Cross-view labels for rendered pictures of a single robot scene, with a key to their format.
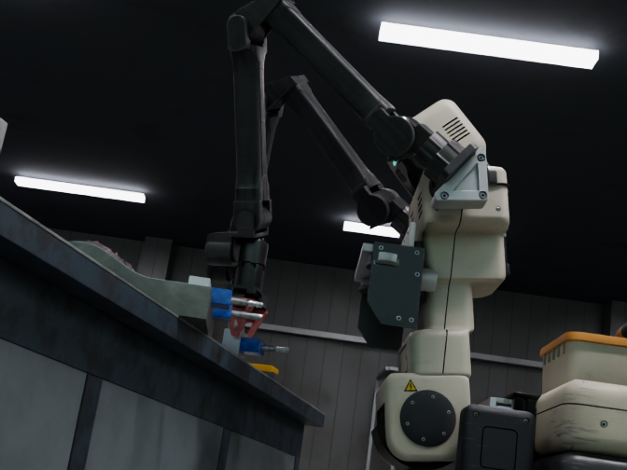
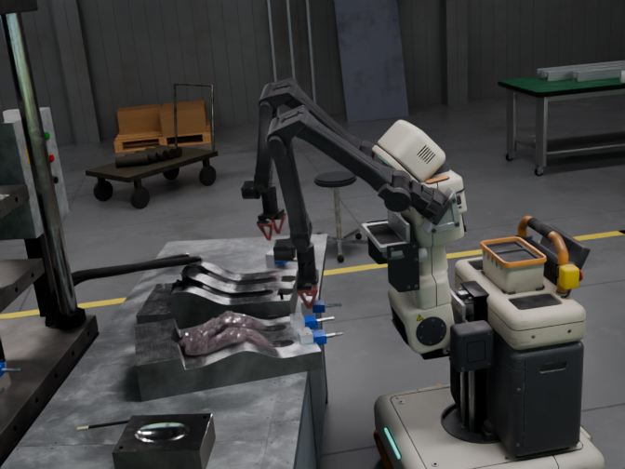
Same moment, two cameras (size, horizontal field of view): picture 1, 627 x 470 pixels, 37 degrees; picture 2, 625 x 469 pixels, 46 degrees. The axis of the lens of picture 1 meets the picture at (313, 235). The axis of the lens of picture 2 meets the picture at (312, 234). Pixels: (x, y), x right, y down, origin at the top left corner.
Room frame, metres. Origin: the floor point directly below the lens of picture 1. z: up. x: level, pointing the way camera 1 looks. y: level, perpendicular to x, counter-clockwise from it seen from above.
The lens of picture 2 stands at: (-0.36, 0.45, 1.83)
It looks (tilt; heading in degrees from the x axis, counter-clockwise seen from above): 19 degrees down; 351
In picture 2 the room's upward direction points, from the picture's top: 5 degrees counter-clockwise
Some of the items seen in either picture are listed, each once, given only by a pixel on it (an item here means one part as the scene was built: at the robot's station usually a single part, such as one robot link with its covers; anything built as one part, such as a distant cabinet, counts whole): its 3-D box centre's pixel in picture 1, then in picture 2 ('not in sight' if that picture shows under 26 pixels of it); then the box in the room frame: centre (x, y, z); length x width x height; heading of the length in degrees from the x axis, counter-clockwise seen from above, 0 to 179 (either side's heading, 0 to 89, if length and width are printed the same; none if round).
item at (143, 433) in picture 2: not in sight; (166, 445); (1.18, 0.58, 0.83); 0.20 x 0.15 x 0.07; 75
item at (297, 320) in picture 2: (226, 311); (312, 321); (1.66, 0.14, 0.85); 0.13 x 0.05 x 0.05; 92
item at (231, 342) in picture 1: (257, 347); (322, 306); (1.83, 0.08, 0.83); 0.13 x 0.05 x 0.05; 77
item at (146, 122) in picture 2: not in sight; (163, 125); (9.35, 0.67, 0.22); 1.21 x 0.83 x 0.44; 89
